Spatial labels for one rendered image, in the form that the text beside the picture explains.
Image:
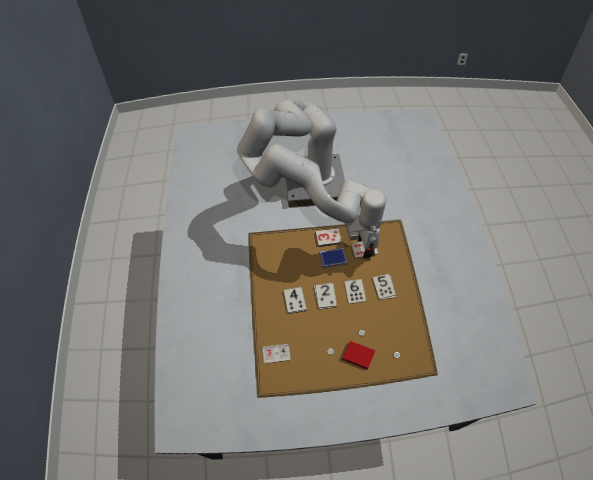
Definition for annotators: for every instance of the red flat square block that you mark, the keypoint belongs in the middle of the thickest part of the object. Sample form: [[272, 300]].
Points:
[[358, 355]]

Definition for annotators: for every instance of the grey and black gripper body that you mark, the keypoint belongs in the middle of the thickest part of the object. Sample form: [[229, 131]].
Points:
[[369, 237]]

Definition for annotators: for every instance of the brown flat mat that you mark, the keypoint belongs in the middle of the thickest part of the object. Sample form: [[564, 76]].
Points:
[[291, 259]]

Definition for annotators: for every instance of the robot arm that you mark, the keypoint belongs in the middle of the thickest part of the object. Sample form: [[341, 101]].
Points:
[[278, 161]]

